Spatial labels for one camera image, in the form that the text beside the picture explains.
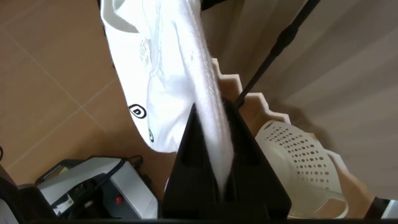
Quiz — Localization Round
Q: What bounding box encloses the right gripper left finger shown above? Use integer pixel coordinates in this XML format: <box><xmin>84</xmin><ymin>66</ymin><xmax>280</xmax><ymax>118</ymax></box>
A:
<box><xmin>160</xmin><ymin>103</ymin><xmax>224</xmax><ymax>220</ymax></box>

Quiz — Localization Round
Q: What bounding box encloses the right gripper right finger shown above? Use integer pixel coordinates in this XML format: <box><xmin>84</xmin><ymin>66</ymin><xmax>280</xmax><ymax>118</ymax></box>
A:
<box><xmin>221</xmin><ymin>98</ymin><xmax>292</xmax><ymax>220</ymax></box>

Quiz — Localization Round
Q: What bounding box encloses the white garment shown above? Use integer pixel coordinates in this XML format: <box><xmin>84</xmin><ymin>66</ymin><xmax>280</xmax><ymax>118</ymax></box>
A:
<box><xmin>99</xmin><ymin>0</ymin><xmax>236</xmax><ymax>195</ymax></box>

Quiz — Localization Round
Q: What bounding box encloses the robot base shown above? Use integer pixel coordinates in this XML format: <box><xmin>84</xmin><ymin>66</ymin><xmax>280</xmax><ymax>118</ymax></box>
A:
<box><xmin>0</xmin><ymin>155</ymin><xmax>159</xmax><ymax>220</ymax></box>

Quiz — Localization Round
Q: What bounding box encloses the white laundry basket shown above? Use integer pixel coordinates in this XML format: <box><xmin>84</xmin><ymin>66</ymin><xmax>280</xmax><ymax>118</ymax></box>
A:
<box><xmin>254</xmin><ymin>120</ymin><xmax>349</xmax><ymax>220</ymax></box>

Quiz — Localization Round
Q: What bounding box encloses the black clothes rack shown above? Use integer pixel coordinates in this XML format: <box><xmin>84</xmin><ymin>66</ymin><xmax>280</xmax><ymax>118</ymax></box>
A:
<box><xmin>233</xmin><ymin>0</ymin><xmax>322</xmax><ymax>109</ymax></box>

